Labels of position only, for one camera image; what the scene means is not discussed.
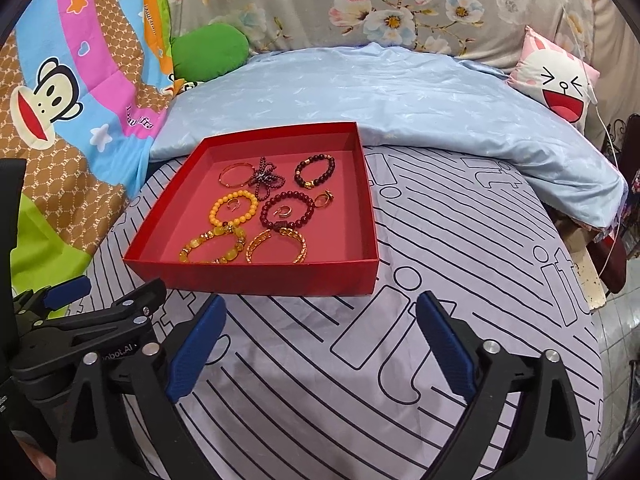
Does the pink bunny face cushion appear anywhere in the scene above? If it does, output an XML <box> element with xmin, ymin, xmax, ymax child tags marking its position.
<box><xmin>506</xmin><ymin>26</ymin><xmax>600</xmax><ymax>132</ymax></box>

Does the red cardboard tray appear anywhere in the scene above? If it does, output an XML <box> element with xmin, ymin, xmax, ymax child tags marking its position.
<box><xmin>124</xmin><ymin>122</ymin><xmax>378</xmax><ymax>296</ymax></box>

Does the gold chain bangle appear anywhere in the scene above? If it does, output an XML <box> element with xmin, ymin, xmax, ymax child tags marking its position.
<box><xmin>245</xmin><ymin>228</ymin><xmax>308</xmax><ymax>264</ymax></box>

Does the dark red bead bracelet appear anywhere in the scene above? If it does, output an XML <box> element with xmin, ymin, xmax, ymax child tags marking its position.
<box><xmin>258</xmin><ymin>190</ymin><xmax>317</xmax><ymax>233</ymax></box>

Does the grey floral sheet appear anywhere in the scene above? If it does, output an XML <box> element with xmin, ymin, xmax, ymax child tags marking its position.
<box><xmin>167</xmin><ymin>0</ymin><xmax>639</xmax><ymax>143</ymax></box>

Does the dark bead gold charm bracelet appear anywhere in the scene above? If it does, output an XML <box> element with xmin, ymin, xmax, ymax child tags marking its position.
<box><xmin>293</xmin><ymin>153</ymin><xmax>336</xmax><ymax>191</ymax></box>

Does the light blue pillow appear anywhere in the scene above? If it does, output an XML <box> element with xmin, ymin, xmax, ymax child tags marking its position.
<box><xmin>151</xmin><ymin>44</ymin><xmax>627</xmax><ymax>230</ymax></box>

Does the yellow bead bracelet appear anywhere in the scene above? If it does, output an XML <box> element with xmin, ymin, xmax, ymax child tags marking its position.
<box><xmin>207</xmin><ymin>190</ymin><xmax>260</xmax><ymax>229</ymax></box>

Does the monkey cartoon colourful blanket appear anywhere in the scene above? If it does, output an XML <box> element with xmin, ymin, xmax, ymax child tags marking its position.
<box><xmin>1</xmin><ymin>0</ymin><xmax>181</xmax><ymax>292</ymax></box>

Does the amber gold bead bracelet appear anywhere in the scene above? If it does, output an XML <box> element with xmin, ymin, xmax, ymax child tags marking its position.
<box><xmin>178</xmin><ymin>224</ymin><xmax>249</xmax><ymax>266</ymax></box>

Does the thin gold bangle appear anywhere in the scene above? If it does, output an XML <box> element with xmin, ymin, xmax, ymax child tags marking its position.
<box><xmin>218</xmin><ymin>162</ymin><xmax>255</xmax><ymax>188</ymax></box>

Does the white cable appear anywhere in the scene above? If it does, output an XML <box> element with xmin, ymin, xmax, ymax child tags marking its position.
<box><xmin>544</xmin><ymin>0</ymin><xmax>624</xmax><ymax>281</ymax></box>

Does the dark bead necklace bundle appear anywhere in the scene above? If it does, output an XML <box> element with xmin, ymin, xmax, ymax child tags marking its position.
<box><xmin>244</xmin><ymin>155</ymin><xmax>288</xmax><ymax>202</ymax></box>

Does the person's left hand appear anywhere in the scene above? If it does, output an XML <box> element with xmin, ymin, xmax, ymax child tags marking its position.
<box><xmin>13</xmin><ymin>431</ymin><xmax>56</xmax><ymax>480</ymax></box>

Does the lilac striped bed sheet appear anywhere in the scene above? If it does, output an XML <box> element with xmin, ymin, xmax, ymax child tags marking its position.
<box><xmin>73</xmin><ymin>129</ymin><xmax>602</xmax><ymax>479</ymax></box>

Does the green plush cushion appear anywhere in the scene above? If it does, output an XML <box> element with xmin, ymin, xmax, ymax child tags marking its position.
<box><xmin>171</xmin><ymin>23</ymin><xmax>250</xmax><ymax>82</ymax></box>

